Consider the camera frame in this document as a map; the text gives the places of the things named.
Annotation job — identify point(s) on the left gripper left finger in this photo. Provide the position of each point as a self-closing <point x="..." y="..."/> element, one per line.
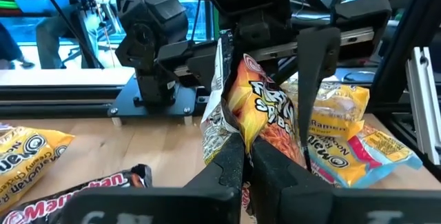
<point x="213" y="196"/>

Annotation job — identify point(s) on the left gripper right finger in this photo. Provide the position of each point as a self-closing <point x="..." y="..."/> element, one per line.
<point x="293" y="200"/>

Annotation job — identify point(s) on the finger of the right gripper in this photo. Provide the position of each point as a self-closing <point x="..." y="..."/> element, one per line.
<point x="205" y="67"/>
<point x="313" y="62"/>

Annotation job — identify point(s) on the yellow Maruchan chicken ramen pack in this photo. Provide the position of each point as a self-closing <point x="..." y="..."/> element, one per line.
<point x="337" y="110"/>
<point x="27" y="158"/>

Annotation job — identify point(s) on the dark red packet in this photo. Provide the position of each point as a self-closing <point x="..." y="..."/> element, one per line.
<point x="262" y="113"/>

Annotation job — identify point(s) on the Maruchan beef ramen pack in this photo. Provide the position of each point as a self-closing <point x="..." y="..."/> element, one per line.
<point x="372" y="155"/>

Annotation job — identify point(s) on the black Maruchan fire noodle pack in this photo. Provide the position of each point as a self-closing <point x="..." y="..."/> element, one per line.
<point x="86" y="186"/>

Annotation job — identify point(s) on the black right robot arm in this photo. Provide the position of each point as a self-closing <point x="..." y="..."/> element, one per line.
<point x="148" y="27"/>

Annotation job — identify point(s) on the person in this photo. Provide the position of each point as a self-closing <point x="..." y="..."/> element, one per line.
<point x="51" y="41"/>
<point x="10" y="48"/>

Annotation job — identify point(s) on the blue storage box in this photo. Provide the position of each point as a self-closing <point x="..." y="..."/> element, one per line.
<point x="41" y="3"/>

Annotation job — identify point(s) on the silver metal bracket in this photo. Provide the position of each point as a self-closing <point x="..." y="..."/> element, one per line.
<point x="425" y="107"/>

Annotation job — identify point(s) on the black desk leg frame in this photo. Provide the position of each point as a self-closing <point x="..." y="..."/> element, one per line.
<point x="82" y="38"/>

